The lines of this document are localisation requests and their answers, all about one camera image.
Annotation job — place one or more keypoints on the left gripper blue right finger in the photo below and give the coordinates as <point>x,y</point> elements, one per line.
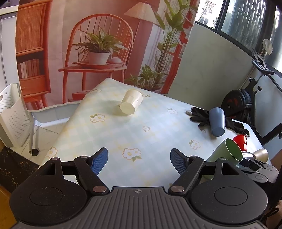
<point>189,169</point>

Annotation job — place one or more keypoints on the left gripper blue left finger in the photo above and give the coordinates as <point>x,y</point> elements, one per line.
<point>88,168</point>

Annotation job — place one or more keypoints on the green plastic cup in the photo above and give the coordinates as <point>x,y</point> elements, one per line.
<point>220,168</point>

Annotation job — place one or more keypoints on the beige paper cup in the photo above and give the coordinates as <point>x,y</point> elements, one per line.
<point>261,155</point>

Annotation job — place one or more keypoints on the red plastic cup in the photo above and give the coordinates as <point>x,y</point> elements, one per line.
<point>241,141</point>

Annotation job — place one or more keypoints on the black glove under cup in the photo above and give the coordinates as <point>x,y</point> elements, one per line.
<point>199,115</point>

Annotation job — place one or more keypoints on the blue-grey plastic cup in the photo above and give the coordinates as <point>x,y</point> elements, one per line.
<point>217,121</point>

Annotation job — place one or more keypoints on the white paper cup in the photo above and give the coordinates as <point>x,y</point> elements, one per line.
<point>131,101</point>

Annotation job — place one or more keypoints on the black glove right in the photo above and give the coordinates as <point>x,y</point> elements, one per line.
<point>237,127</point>

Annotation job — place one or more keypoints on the floral tablecloth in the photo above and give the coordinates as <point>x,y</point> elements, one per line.
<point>139,145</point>

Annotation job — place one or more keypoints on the black exercise bike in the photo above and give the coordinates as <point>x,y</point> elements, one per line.
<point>240,104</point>

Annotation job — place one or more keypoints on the white perforated laundry basket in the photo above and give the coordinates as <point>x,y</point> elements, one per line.
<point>17,123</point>

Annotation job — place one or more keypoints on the printed room backdrop cloth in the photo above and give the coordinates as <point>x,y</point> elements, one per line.
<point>66,48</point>

